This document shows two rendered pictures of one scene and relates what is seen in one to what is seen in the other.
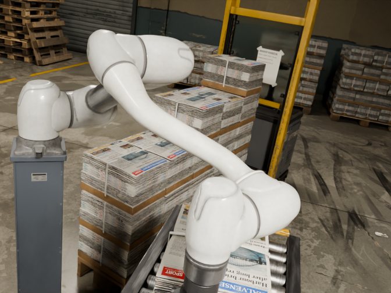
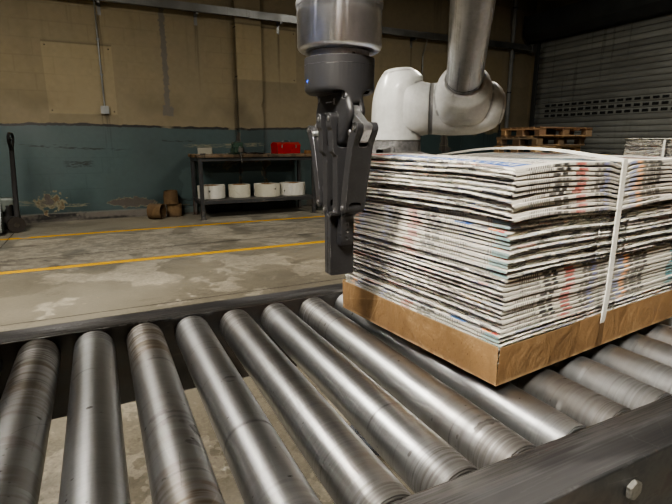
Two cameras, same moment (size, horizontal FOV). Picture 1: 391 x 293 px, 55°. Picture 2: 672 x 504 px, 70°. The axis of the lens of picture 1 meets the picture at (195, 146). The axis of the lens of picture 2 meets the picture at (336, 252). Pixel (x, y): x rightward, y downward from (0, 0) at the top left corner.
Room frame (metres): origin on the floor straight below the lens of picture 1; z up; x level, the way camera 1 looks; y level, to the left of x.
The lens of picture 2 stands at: (0.30, -0.48, 1.05)
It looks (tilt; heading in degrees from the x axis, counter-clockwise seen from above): 13 degrees down; 52
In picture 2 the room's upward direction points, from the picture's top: straight up
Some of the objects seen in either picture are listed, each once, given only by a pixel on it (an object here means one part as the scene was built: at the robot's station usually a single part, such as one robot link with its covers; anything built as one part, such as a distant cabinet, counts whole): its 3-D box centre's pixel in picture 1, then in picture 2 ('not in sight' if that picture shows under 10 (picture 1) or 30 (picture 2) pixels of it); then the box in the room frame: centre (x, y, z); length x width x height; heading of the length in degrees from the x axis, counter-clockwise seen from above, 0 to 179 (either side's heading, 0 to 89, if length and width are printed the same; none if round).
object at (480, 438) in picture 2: not in sight; (383, 365); (0.68, -0.08, 0.77); 0.47 x 0.05 x 0.05; 79
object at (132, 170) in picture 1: (165, 195); not in sight; (2.21, 0.15, 0.42); 1.17 x 0.39 x 0.83; 151
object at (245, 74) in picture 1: (221, 139); not in sight; (2.85, -0.20, 0.65); 0.39 x 0.30 x 1.29; 61
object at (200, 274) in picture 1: (205, 262); (339, 29); (0.63, -0.06, 1.16); 0.09 x 0.09 x 0.06
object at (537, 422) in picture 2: not in sight; (425, 356); (0.74, -0.10, 0.77); 0.47 x 0.05 x 0.05; 79
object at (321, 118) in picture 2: not in sight; (334, 165); (0.63, -0.05, 1.02); 0.04 x 0.01 x 0.11; 169
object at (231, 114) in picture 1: (209, 109); not in sight; (2.59, -0.06, 0.95); 0.38 x 0.29 x 0.23; 61
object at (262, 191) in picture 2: not in sight; (254, 177); (3.76, 6.06, 0.55); 1.80 x 0.70 x 1.09; 169
